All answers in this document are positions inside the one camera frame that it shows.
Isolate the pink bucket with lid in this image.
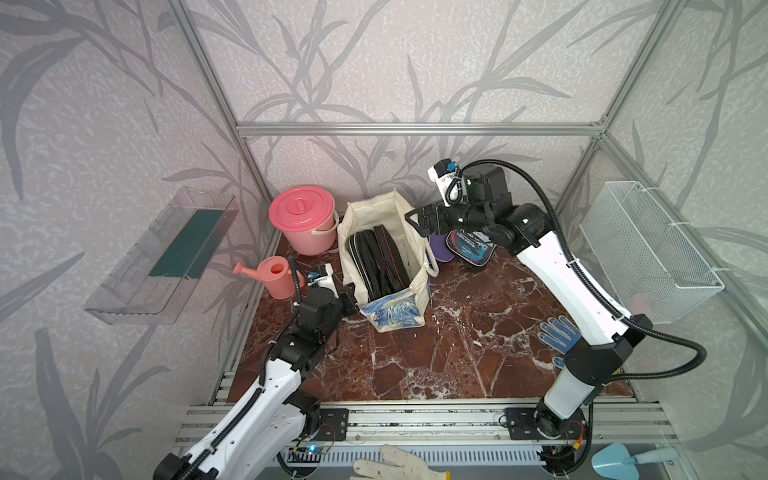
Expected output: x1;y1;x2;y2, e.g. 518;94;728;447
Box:
269;186;339;256

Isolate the aluminium cage frame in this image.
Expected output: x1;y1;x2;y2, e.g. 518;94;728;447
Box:
191;1;767;412

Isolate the clear paddle case teal paddle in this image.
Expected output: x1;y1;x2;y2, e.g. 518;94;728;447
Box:
445;229;497;268

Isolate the blue dotted work glove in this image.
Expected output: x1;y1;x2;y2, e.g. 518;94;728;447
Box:
537;315;582;369

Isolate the green paddle case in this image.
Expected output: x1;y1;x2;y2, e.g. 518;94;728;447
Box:
345;234;373;301

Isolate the white work glove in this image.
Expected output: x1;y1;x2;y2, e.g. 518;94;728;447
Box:
349;445;451;480

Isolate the white wire wall basket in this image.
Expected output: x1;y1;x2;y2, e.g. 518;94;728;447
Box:
580;181;724;325

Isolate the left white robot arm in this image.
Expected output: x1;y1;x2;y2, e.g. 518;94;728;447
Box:
153;282;359;479

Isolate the light blue garden trowel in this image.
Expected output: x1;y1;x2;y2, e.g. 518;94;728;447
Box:
591;443;679;480

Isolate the pink watering can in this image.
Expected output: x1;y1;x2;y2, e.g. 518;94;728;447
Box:
233;256;305;300

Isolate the clear plastic wall tray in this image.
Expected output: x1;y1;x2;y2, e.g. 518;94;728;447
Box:
84;187;240;326

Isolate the red trimmed paddle case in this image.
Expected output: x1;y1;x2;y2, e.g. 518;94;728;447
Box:
373;225;411;293

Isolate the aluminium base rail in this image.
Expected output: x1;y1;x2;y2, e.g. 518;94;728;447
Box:
173;400;679;448

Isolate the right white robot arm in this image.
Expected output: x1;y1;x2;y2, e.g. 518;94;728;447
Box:
404;159;707;439

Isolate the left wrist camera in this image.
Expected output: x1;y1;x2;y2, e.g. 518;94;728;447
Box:
307;263;338;297

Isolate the canvas tote bag starry print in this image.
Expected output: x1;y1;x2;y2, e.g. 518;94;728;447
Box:
337;190;439;333

